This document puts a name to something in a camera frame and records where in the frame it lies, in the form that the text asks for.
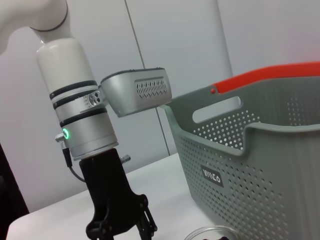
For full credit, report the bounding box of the glass teacup with black holder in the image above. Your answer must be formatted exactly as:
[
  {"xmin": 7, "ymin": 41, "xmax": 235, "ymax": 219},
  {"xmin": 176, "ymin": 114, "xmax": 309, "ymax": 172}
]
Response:
[{"xmin": 184, "ymin": 225, "xmax": 238, "ymax": 240}]

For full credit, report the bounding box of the orange bin handle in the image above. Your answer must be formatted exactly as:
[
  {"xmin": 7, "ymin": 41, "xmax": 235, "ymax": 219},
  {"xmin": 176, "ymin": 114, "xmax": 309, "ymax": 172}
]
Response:
[{"xmin": 209, "ymin": 61, "xmax": 320, "ymax": 95}]

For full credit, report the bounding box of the grey perforated storage bin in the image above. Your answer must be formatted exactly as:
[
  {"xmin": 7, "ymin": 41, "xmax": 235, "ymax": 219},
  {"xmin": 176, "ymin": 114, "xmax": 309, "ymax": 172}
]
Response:
[{"xmin": 162, "ymin": 74, "xmax": 320, "ymax": 240}]

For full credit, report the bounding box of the black metal rack post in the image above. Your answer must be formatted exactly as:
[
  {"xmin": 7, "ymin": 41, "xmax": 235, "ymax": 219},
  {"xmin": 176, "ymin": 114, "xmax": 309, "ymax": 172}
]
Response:
[{"xmin": 0, "ymin": 142, "xmax": 30, "ymax": 222}]

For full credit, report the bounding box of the grey left wrist camera housing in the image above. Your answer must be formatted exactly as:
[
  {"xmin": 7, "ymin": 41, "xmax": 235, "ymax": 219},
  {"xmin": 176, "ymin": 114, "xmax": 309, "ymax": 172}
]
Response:
[{"xmin": 99, "ymin": 66, "xmax": 173, "ymax": 119}]

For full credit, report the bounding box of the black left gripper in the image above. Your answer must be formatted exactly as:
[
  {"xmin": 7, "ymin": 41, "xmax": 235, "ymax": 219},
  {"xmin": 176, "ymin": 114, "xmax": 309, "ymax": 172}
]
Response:
[{"xmin": 79, "ymin": 147, "xmax": 159, "ymax": 240}]

